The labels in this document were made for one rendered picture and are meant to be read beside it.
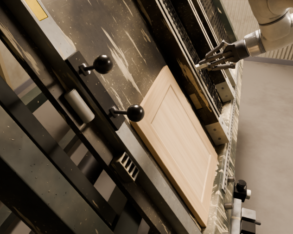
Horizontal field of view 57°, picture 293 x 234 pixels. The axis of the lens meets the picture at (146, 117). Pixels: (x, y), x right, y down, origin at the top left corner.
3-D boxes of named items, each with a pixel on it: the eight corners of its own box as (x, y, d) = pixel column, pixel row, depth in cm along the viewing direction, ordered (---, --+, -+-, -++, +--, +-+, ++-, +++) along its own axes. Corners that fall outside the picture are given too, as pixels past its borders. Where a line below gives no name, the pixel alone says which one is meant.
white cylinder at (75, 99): (60, 97, 59) (82, 125, 62) (69, 93, 58) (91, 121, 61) (67, 90, 62) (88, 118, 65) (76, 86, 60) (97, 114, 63)
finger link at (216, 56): (232, 54, 108) (230, 50, 107) (206, 63, 113) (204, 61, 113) (232, 50, 111) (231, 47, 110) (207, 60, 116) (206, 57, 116)
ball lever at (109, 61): (80, 81, 61) (105, 77, 50) (70, 67, 60) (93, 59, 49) (93, 72, 63) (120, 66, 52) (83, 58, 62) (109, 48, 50)
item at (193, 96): (196, 109, 122) (202, 107, 120) (188, 95, 119) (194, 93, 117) (197, 106, 124) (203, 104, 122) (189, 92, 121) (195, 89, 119)
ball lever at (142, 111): (110, 122, 66) (138, 126, 55) (101, 110, 65) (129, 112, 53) (121, 113, 67) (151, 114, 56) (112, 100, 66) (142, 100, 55)
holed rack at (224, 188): (224, 193, 109) (226, 193, 109) (221, 188, 108) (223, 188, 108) (240, 45, 235) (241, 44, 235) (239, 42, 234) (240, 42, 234)
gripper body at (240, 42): (251, 52, 111) (229, 61, 116) (243, 34, 107) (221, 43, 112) (251, 60, 105) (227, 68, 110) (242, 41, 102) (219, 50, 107)
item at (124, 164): (125, 183, 69) (134, 181, 68) (110, 164, 66) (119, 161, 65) (130, 172, 72) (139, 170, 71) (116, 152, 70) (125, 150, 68)
